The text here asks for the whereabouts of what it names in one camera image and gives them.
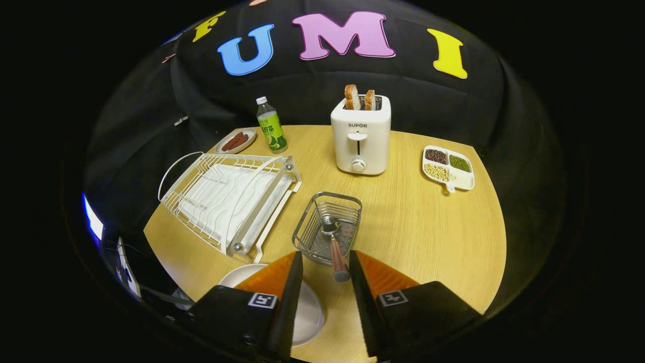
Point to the white toaster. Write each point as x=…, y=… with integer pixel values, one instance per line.
x=360, y=138

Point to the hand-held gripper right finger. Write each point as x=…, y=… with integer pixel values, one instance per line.
x=365, y=307

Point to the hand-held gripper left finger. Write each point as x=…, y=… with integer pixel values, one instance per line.
x=287, y=312

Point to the white cloth clip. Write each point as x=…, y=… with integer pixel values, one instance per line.
x=180, y=120

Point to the pile of green beans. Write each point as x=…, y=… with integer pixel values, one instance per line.
x=459, y=163

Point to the red meat piece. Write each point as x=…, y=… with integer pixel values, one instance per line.
x=232, y=141
x=240, y=141

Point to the toasted bread slice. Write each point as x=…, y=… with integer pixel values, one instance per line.
x=352, y=97
x=369, y=100

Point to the green label drink bottle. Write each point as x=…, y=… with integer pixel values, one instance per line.
x=272, y=128

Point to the white divided dish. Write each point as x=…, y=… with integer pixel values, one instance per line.
x=463, y=180

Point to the pile of dark beans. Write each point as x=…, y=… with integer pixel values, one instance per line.
x=436, y=156

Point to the small beige plate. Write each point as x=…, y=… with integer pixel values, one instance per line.
x=248, y=144

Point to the grey round plate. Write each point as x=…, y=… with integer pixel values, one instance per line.
x=310, y=312

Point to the pile of yellow beans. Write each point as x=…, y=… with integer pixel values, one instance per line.
x=437, y=173

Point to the red cloth clip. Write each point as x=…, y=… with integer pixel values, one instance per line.
x=169, y=58

